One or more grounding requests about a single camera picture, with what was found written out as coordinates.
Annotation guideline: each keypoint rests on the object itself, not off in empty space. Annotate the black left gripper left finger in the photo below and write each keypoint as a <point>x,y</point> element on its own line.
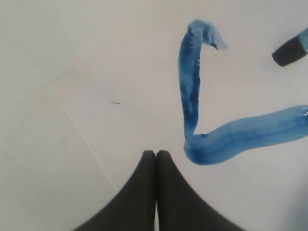
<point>133,208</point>

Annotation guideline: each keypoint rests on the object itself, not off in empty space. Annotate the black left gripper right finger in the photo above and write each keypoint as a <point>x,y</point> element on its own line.
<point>180,208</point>

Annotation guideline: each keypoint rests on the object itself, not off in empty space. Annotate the white paper sheet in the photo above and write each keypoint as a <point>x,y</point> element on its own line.
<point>87,85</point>

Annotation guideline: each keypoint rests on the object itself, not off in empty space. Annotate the black paintbrush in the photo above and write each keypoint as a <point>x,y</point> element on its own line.
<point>292,50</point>

